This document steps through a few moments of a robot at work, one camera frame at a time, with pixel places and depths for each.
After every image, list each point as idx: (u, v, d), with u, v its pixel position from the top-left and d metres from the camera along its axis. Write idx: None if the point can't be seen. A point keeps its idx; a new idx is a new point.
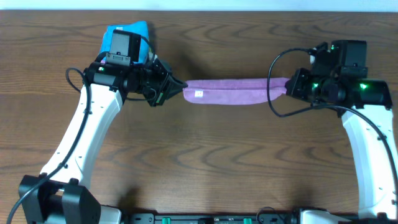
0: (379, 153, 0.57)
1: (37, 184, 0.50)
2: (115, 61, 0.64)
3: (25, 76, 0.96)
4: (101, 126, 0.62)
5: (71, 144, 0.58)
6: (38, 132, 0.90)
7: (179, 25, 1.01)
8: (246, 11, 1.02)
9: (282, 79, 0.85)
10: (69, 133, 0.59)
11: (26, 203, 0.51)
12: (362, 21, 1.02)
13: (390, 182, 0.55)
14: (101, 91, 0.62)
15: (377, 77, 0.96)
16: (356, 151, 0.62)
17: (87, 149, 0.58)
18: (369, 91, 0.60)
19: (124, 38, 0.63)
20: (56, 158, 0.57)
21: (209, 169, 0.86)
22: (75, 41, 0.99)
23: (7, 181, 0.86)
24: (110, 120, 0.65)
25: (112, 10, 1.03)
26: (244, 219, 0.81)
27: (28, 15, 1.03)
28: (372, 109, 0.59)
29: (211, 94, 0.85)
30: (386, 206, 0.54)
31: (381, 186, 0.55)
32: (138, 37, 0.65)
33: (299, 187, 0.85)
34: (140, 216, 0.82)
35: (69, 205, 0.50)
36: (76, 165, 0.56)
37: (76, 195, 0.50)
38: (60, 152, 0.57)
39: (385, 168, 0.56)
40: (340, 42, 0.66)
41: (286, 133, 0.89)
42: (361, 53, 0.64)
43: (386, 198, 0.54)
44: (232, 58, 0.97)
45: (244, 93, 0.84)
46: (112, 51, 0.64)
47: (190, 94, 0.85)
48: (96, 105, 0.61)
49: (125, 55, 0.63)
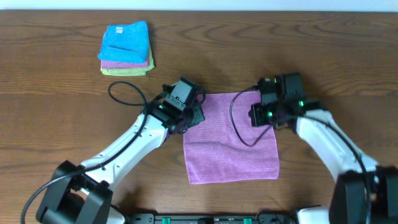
0: (330, 135, 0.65)
1: (71, 173, 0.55)
2: (171, 103, 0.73)
3: (25, 76, 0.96)
4: (141, 152, 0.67)
5: (114, 152, 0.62)
6: (39, 132, 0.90)
7: (178, 24, 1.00)
8: (247, 10, 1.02)
9: (271, 155, 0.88)
10: (117, 143, 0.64)
11: (52, 186, 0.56)
12: (362, 20, 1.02)
13: (344, 147, 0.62)
14: (155, 123, 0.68)
15: (377, 76, 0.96)
16: (314, 143, 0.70)
17: (126, 162, 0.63)
18: (306, 106, 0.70)
19: (188, 88, 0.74)
20: (97, 158, 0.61)
21: (204, 175, 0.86)
22: (75, 41, 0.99)
23: (7, 181, 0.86)
24: (148, 149, 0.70)
25: (112, 10, 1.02)
26: (244, 219, 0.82)
27: (28, 15, 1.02)
28: (314, 114, 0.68)
29: (212, 165, 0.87)
30: (350, 168, 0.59)
31: (340, 154, 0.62)
32: (198, 89, 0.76)
33: (298, 187, 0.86)
34: (140, 216, 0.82)
35: (89, 206, 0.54)
36: (112, 171, 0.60)
37: (101, 198, 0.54)
38: (104, 154, 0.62)
39: (337, 141, 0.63)
40: (280, 75, 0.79)
41: (286, 134, 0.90)
42: (296, 82, 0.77)
43: (347, 160, 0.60)
44: (232, 58, 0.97)
45: (235, 167, 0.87)
46: (172, 94, 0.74)
47: (193, 170, 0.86)
48: (147, 130, 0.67)
49: (183, 101, 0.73)
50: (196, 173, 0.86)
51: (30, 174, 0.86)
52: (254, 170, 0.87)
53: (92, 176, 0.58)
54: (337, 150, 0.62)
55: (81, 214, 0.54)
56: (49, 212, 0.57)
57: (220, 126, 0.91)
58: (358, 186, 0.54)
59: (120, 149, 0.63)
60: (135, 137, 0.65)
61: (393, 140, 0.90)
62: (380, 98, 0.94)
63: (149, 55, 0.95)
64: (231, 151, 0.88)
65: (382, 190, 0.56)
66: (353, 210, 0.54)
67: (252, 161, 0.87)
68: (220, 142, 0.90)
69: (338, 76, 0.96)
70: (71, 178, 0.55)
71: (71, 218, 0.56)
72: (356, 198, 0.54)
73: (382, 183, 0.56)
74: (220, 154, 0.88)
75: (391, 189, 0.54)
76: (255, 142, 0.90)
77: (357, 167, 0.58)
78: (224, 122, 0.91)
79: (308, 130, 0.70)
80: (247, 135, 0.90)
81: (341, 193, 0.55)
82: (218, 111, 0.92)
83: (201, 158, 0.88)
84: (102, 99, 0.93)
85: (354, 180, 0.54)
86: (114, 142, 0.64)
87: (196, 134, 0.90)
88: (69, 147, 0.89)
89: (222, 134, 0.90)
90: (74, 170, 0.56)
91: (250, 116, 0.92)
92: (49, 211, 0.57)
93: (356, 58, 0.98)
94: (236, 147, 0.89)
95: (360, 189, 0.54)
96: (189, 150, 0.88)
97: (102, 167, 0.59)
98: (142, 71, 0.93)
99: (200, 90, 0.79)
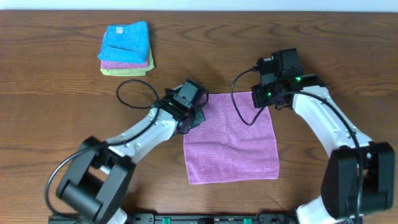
0: (326, 111, 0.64)
1: (97, 145, 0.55)
2: (178, 102, 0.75)
3: (25, 76, 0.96)
4: (155, 140, 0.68)
5: (133, 134, 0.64)
6: (39, 132, 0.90)
7: (179, 25, 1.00)
8: (246, 11, 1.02)
9: (271, 154, 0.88)
10: (134, 129, 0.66)
11: (76, 160, 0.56)
12: (362, 20, 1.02)
13: (339, 123, 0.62)
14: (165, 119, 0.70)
15: (377, 76, 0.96)
16: (310, 119, 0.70)
17: (144, 145, 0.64)
18: (303, 81, 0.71)
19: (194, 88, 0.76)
20: (119, 138, 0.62)
21: (204, 175, 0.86)
22: (75, 42, 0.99)
23: (7, 180, 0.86)
24: (159, 140, 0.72)
25: (112, 10, 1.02)
26: (244, 219, 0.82)
27: (29, 14, 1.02)
28: (312, 89, 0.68)
29: (212, 165, 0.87)
30: (343, 142, 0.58)
31: (334, 129, 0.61)
32: (202, 91, 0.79)
33: (298, 187, 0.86)
34: (140, 216, 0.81)
35: (114, 178, 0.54)
36: (134, 149, 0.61)
37: (125, 170, 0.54)
38: (124, 135, 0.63)
39: (333, 117, 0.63)
40: (277, 53, 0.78)
41: (286, 134, 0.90)
42: (293, 58, 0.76)
43: (341, 137, 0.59)
44: (232, 58, 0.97)
45: (236, 167, 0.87)
46: (180, 94, 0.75)
47: (193, 170, 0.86)
48: (161, 120, 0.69)
49: (189, 100, 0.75)
50: (196, 173, 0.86)
51: (30, 174, 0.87)
52: (254, 170, 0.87)
53: (115, 151, 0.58)
54: (333, 126, 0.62)
55: (102, 188, 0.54)
56: (68, 189, 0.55)
57: (220, 126, 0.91)
58: (352, 162, 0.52)
59: (138, 132, 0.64)
60: (150, 124, 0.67)
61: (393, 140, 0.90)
62: (380, 98, 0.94)
63: (149, 55, 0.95)
64: (231, 151, 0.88)
65: (373, 166, 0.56)
66: (346, 185, 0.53)
67: (252, 161, 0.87)
68: (220, 142, 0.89)
69: (339, 76, 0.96)
70: (95, 152, 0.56)
71: (91, 195, 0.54)
72: (349, 173, 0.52)
73: (374, 159, 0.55)
74: (220, 154, 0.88)
75: (383, 166, 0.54)
76: (255, 142, 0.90)
77: (351, 142, 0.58)
78: (224, 122, 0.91)
79: (305, 106, 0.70)
80: (247, 135, 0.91)
81: (334, 167, 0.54)
82: (218, 111, 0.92)
83: (201, 158, 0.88)
84: (102, 99, 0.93)
85: (348, 155, 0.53)
86: (131, 127, 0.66)
87: (196, 134, 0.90)
88: (69, 147, 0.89)
89: (223, 134, 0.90)
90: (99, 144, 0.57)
91: (250, 116, 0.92)
92: (69, 188, 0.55)
93: (356, 58, 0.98)
94: (237, 147, 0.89)
95: (354, 165, 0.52)
96: (189, 150, 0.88)
97: (124, 144, 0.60)
98: (142, 71, 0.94)
99: (204, 91, 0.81)
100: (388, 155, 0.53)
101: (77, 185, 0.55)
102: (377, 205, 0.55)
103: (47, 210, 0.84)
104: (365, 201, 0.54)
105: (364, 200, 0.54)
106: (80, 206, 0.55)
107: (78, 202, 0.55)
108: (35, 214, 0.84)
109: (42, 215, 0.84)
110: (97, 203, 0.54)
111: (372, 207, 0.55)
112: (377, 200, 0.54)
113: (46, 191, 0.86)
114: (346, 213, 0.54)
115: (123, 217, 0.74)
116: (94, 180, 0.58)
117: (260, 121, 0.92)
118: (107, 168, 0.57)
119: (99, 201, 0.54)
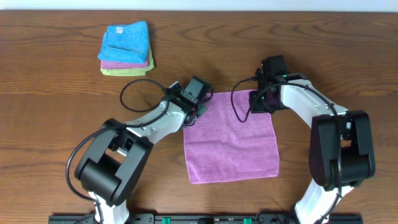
0: (307, 94, 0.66)
1: (116, 126, 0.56)
2: (185, 98, 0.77)
3: (25, 76, 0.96)
4: (166, 129, 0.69)
5: (148, 119, 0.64)
6: (39, 132, 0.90)
7: (178, 24, 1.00)
8: (247, 10, 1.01)
9: (271, 152, 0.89)
10: (148, 116, 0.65)
11: (96, 139, 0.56)
12: (362, 20, 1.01)
13: (320, 100, 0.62)
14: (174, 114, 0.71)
15: (377, 77, 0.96)
16: (295, 107, 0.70)
17: (158, 130, 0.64)
18: (288, 76, 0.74)
19: (199, 85, 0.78)
20: (135, 121, 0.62)
21: (204, 174, 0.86)
22: (74, 41, 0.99)
23: (8, 181, 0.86)
24: (171, 129, 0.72)
25: (112, 10, 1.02)
26: (244, 219, 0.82)
27: (27, 14, 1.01)
28: (296, 81, 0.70)
29: (212, 165, 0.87)
30: (322, 113, 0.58)
31: (316, 106, 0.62)
32: (209, 86, 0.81)
33: (298, 187, 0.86)
34: (140, 217, 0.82)
35: (132, 154, 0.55)
36: (150, 132, 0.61)
37: (143, 149, 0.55)
38: (140, 120, 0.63)
39: (314, 98, 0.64)
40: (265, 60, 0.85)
41: (286, 134, 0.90)
42: (280, 63, 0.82)
43: (321, 109, 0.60)
44: (232, 59, 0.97)
45: (236, 165, 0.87)
46: (186, 90, 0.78)
47: (193, 170, 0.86)
48: (171, 112, 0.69)
49: (196, 96, 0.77)
50: (196, 173, 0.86)
51: (32, 174, 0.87)
52: (254, 167, 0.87)
53: (134, 132, 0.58)
54: (314, 104, 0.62)
55: (122, 164, 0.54)
56: (87, 170, 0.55)
57: (220, 125, 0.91)
58: (331, 126, 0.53)
59: (152, 119, 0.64)
60: (163, 114, 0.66)
61: (392, 141, 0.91)
62: (380, 99, 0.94)
63: (149, 55, 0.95)
64: (231, 150, 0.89)
65: (354, 135, 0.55)
66: (326, 149, 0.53)
67: (252, 158, 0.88)
68: (220, 141, 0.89)
69: (338, 76, 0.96)
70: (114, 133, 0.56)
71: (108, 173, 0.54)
72: (329, 137, 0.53)
73: (352, 127, 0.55)
74: (220, 153, 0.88)
75: (361, 130, 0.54)
76: (255, 140, 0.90)
77: (330, 112, 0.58)
78: (223, 121, 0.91)
79: (290, 96, 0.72)
80: (247, 133, 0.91)
81: (315, 134, 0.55)
82: (218, 109, 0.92)
83: (201, 158, 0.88)
84: (102, 99, 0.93)
85: (328, 119, 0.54)
86: (147, 114, 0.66)
87: (196, 134, 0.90)
88: (69, 147, 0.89)
89: (223, 133, 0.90)
90: (117, 124, 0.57)
91: (250, 114, 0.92)
92: (87, 168, 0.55)
93: (356, 58, 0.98)
94: (237, 145, 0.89)
95: (333, 129, 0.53)
96: (189, 150, 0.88)
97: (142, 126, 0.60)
98: (143, 71, 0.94)
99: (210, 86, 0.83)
100: (365, 120, 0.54)
101: (96, 165, 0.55)
102: (359, 173, 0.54)
103: (48, 210, 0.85)
104: (349, 168, 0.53)
105: (346, 167, 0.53)
106: (99, 186, 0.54)
107: (96, 181, 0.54)
108: (36, 214, 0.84)
109: (43, 214, 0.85)
110: (115, 180, 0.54)
111: (356, 176, 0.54)
112: (358, 170, 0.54)
113: (46, 191, 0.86)
114: (331, 180, 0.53)
115: (127, 213, 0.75)
116: (112, 160, 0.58)
117: (260, 118, 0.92)
118: (124, 150, 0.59)
119: (118, 178, 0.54)
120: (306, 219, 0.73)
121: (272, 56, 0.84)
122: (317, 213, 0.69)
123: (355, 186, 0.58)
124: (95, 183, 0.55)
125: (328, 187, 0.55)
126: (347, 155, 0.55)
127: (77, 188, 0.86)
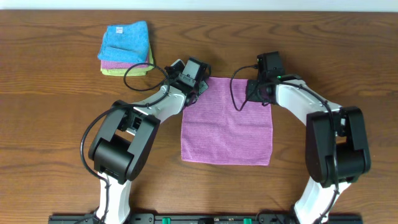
0: (301, 93, 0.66)
1: (124, 106, 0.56)
2: (183, 81, 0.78)
3: (25, 76, 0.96)
4: (168, 112, 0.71)
5: (152, 101, 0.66)
6: (38, 132, 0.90)
7: (178, 24, 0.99)
8: (247, 10, 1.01)
9: (265, 141, 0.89)
10: (152, 98, 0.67)
11: (107, 120, 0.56)
12: (362, 20, 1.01)
13: (314, 98, 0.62)
14: (175, 104, 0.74)
15: (377, 77, 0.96)
16: (290, 106, 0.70)
17: (162, 112, 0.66)
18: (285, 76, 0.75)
19: (196, 65, 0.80)
20: (141, 103, 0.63)
21: (196, 154, 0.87)
22: (74, 42, 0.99)
23: (9, 181, 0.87)
24: (172, 112, 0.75)
25: (112, 10, 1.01)
26: (244, 219, 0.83)
27: (27, 14, 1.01)
28: (291, 81, 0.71)
29: (205, 145, 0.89)
30: (316, 110, 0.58)
31: (310, 103, 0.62)
32: (206, 65, 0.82)
33: (298, 188, 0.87)
34: (140, 217, 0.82)
35: (142, 131, 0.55)
36: (157, 113, 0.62)
37: (151, 124, 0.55)
38: (145, 101, 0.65)
39: (308, 96, 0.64)
40: (262, 55, 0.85)
41: (286, 134, 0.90)
42: (278, 60, 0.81)
43: (315, 106, 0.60)
44: (232, 58, 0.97)
45: (229, 150, 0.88)
46: (184, 73, 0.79)
47: (186, 149, 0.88)
48: (171, 94, 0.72)
49: (193, 78, 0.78)
50: (189, 151, 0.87)
51: (32, 174, 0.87)
52: (246, 155, 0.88)
53: (141, 111, 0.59)
54: (308, 101, 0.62)
55: (132, 142, 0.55)
56: (100, 149, 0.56)
57: (219, 108, 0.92)
58: (326, 122, 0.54)
59: (158, 99, 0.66)
60: (165, 95, 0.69)
61: (391, 142, 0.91)
62: (380, 99, 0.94)
63: (149, 56, 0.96)
64: (226, 135, 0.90)
65: (348, 132, 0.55)
66: (324, 142, 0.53)
67: (245, 146, 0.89)
68: (217, 124, 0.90)
69: (338, 76, 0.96)
70: (124, 113, 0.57)
71: (119, 152, 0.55)
72: (325, 132, 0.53)
73: (347, 124, 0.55)
74: (215, 135, 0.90)
75: (356, 127, 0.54)
76: (251, 129, 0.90)
77: (324, 109, 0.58)
78: (223, 107, 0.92)
79: (285, 96, 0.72)
80: (245, 121, 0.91)
81: (310, 130, 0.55)
82: (219, 94, 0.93)
83: (196, 139, 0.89)
84: (102, 99, 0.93)
85: (323, 116, 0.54)
86: (150, 97, 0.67)
87: (196, 114, 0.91)
88: (69, 147, 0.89)
89: (221, 117, 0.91)
90: (124, 104, 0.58)
91: (250, 104, 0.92)
92: (101, 148, 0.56)
93: (356, 58, 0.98)
94: (232, 131, 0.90)
95: (328, 126, 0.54)
96: (186, 129, 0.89)
97: (147, 106, 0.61)
98: (143, 71, 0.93)
99: (206, 65, 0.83)
100: (359, 117, 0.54)
101: (109, 144, 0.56)
102: (356, 168, 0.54)
103: (48, 210, 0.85)
104: (344, 165, 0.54)
105: (342, 163, 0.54)
106: (111, 164, 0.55)
107: (109, 160, 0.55)
108: (37, 214, 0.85)
109: (43, 214, 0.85)
110: (127, 158, 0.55)
111: (352, 172, 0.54)
112: (354, 165, 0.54)
113: (46, 191, 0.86)
114: (328, 177, 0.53)
115: (128, 209, 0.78)
116: (123, 140, 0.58)
117: (260, 109, 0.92)
118: (134, 130, 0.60)
119: (129, 155, 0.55)
120: (305, 219, 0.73)
121: (267, 53, 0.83)
122: (316, 213, 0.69)
123: (351, 183, 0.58)
124: (108, 162, 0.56)
125: (325, 183, 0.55)
126: (343, 151, 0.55)
127: (77, 188, 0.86)
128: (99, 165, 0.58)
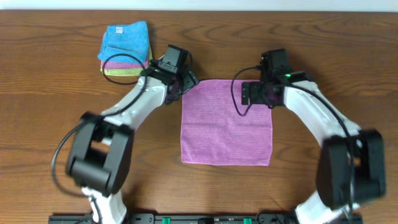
0: (316, 104, 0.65)
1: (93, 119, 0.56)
2: (164, 68, 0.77)
3: (25, 76, 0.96)
4: (148, 105, 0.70)
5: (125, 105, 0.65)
6: (38, 132, 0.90)
7: (179, 24, 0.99)
8: (247, 10, 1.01)
9: (264, 141, 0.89)
10: (125, 101, 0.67)
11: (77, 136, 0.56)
12: (362, 20, 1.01)
13: (329, 113, 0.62)
14: (155, 96, 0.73)
15: (377, 77, 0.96)
16: (300, 111, 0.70)
17: (138, 113, 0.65)
18: (293, 77, 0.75)
19: (176, 51, 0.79)
20: (113, 109, 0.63)
21: (196, 155, 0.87)
22: (74, 41, 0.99)
23: (9, 181, 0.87)
24: (152, 106, 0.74)
25: (112, 10, 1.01)
26: (244, 219, 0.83)
27: (27, 14, 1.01)
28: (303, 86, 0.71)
29: (205, 147, 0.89)
30: (333, 130, 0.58)
31: (324, 119, 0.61)
32: (186, 52, 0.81)
33: (298, 188, 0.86)
34: (140, 217, 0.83)
35: (115, 144, 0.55)
36: (131, 117, 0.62)
37: (124, 135, 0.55)
38: (119, 107, 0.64)
39: (323, 108, 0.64)
40: (267, 53, 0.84)
41: (287, 133, 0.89)
42: (284, 58, 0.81)
43: (331, 126, 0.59)
44: (232, 58, 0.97)
45: (229, 151, 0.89)
46: (164, 60, 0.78)
47: (186, 150, 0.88)
48: (150, 87, 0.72)
49: (174, 65, 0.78)
50: (189, 152, 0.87)
51: (32, 174, 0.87)
52: (245, 154, 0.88)
53: (111, 121, 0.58)
54: (322, 116, 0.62)
55: (108, 155, 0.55)
56: (76, 166, 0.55)
57: (219, 109, 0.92)
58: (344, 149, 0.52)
59: (130, 102, 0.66)
60: (142, 92, 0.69)
61: (391, 142, 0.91)
62: (380, 99, 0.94)
63: (149, 56, 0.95)
64: (226, 135, 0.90)
65: (364, 154, 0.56)
66: (340, 170, 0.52)
67: (245, 146, 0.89)
68: (216, 125, 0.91)
69: (338, 76, 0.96)
70: (94, 126, 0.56)
71: (97, 167, 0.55)
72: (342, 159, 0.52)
73: (365, 148, 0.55)
74: (214, 135, 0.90)
75: (374, 154, 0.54)
76: (251, 129, 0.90)
77: (341, 131, 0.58)
78: (222, 108, 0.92)
79: (294, 100, 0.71)
80: (244, 121, 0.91)
81: (325, 154, 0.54)
82: (219, 94, 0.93)
83: (196, 140, 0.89)
84: (102, 99, 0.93)
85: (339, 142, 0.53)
86: (122, 100, 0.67)
87: (196, 114, 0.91)
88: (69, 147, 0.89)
89: (220, 117, 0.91)
90: (93, 117, 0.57)
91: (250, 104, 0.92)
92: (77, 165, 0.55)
93: (356, 58, 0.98)
94: (232, 132, 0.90)
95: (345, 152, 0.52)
96: (186, 129, 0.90)
97: (119, 114, 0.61)
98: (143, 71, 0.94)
99: (187, 53, 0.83)
100: (379, 142, 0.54)
101: (84, 160, 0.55)
102: (369, 193, 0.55)
103: (48, 210, 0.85)
104: (359, 191, 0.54)
105: (357, 188, 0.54)
106: (91, 180, 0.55)
107: (87, 177, 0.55)
108: (36, 214, 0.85)
109: (43, 214, 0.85)
110: (106, 172, 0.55)
111: (365, 196, 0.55)
112: (369, 190, 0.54)
113: (46, 191, 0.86)
114: (340, 203, 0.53)
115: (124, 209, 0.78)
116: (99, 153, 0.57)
117: (261, 109, 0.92)
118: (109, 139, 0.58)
119: (107, 169, 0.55)
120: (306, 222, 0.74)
121: (273, 51, 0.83)
122: (316, 214, 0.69)
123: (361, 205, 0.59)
124: (87, 178, 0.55)
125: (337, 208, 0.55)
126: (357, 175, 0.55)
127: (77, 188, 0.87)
128: (79, 182, 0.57)
